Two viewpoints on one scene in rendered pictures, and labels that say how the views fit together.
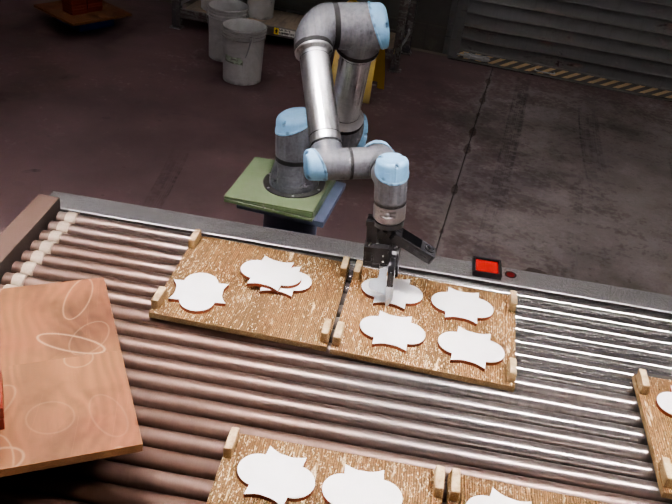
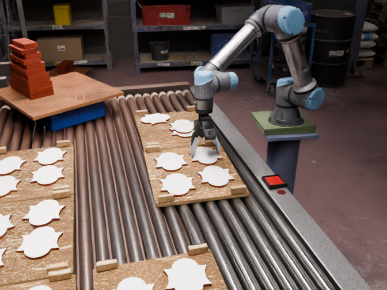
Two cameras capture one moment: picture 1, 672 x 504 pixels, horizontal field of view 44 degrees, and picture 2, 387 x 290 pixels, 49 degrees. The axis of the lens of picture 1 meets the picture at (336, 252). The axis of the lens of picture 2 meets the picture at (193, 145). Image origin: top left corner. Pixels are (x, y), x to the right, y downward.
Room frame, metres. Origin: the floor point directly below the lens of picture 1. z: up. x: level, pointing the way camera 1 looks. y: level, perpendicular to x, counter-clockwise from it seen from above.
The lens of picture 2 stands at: (1.10, -1.63, 1.79)
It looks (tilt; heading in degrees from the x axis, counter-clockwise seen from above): 27 degrees down; 71
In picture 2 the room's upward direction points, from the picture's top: straight up
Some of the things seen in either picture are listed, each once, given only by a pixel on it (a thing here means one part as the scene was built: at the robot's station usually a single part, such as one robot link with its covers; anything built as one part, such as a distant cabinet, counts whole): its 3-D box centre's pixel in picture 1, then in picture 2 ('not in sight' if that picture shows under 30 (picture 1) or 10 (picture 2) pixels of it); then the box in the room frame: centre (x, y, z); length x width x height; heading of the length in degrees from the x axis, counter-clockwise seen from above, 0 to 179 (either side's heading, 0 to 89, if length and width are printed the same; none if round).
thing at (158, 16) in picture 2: not in sight; (165, 12); (2.69, 4.29, 0.78); 0.66 x 0.45 x 0.28; 169
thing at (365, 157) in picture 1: (374, 162); (221, 81); (1.76, -0.06, 1.23); 0.11 x 0.11 x 0.08; 14
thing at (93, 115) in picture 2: not in sight; (65, 106); (1.12, 0.55, 0.97); 0.31 x 0.31 x 0.10; 24
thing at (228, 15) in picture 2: not in sight; (234, 13); (3.64, 4.08, 0.76); 0.50 x 0.36 x 0.24; 175
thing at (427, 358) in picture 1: (428, 323); (192, 171); (1.57, -0.24, 0.93); 0.41 x 0.35 x 0.02; 83
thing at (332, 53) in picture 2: not in sight; (327, 48); (4.51, 3.00, 0.44); 0.59 x 0.59 x 0.88
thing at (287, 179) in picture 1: (294, 168); (286, 111); (2.22, 0.16, 0.95); 0.15 x 0.15 x 0.10
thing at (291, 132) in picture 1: (297, 133); (288, 90); (2.22, 0.16, 1.07); 0.13 x 0.12 x 0.14; 104
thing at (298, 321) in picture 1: (255, 288); (174, 129); (1.62, 0.18, 0.93); 0.41 x 0.35 x 0.02; 85
